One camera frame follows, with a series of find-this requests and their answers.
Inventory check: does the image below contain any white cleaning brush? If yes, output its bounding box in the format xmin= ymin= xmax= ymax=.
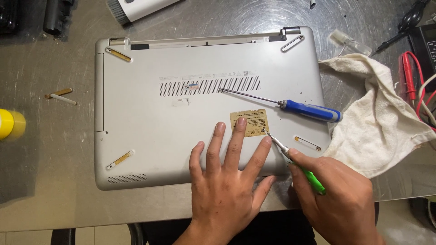
xmin=106 ymin=0 xmax=182 ymax=25

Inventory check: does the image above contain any black box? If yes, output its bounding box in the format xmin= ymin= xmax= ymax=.
xmin=0 ymin=0 xmax=18 ymax=34

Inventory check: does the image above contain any white cable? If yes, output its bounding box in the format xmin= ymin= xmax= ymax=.
xmin=418 ymin=73 xmax=436 ymax=127

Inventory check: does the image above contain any person's left hand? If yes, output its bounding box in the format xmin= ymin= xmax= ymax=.
xmin=189 ymin=117 xmax=277 ymax=235

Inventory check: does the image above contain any white rubber foot strip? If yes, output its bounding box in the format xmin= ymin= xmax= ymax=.
xmin=50 ymin=94 xmax=77 ymax=106

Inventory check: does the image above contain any black cylindrical battery pack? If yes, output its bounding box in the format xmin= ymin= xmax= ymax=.
xmin=43 ymin=0 xmax=75 ymax=37

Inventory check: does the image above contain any silver laptop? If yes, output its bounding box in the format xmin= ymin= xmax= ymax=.
xmin=94 ymin=27 xmax=332 ymax=191

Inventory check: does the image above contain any black stool leg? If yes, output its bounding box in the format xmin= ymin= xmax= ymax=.
xmin=50 ymin=227 xmax=77 ymax=245

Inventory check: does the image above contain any yellowed paper sticker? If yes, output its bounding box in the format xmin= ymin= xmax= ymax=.
xmin=230 ymin=109 xmax=270 ymax=137

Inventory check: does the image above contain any small clear plastic bottle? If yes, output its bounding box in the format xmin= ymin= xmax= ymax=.
xmin=329 ymin=29 xmax=372 ymax=57

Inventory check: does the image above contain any green handled precision screwdriver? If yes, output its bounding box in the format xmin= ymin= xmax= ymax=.
xmin=264 ymin=129 xmax=326 ymax=195

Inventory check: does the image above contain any person's dark clothing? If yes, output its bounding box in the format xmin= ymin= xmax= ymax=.
xmin=142 ymin=202 xmax=380 ymax=245

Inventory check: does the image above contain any person's right hand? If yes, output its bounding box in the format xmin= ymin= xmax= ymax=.
xmin=288 ymin=148 xmax=384 ymax=240

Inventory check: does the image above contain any black multimeter probe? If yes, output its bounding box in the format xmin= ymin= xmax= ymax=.
xmin=371 ymin=31 xmax=410 ymax=57

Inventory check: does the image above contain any red multimeter probe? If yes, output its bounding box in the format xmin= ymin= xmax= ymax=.
xmin=402 ymin=53 xmax=417 ymax=107

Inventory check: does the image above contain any black air blower bulb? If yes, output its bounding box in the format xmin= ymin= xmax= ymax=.
xmin=398 ymin=0 xmax=432 ymax=33

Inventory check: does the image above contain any black object under table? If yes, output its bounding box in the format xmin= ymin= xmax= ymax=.
xmin=408 ymin=197 xmax=436 ymax=229

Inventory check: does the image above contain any yellow tape roll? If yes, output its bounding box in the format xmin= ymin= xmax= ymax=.
xmin=0 ymin=109 xmax=26 ymax=141

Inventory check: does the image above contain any blue handled screwdriver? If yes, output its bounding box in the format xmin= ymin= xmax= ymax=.
xmin=219 ymin=87 xmax=343 ymax=123

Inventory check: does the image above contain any white cloth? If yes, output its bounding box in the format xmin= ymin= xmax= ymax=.
xmin=318 ymin=54 xmax=436 ymax=179

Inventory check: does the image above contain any red cable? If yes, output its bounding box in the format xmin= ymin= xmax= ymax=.
xmin=404 ymin=51 xmax=436 ymax=132

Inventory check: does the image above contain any black multimeter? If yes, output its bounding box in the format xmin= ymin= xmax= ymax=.
xmin=408 ymin=24 xmax=436 ymax=93

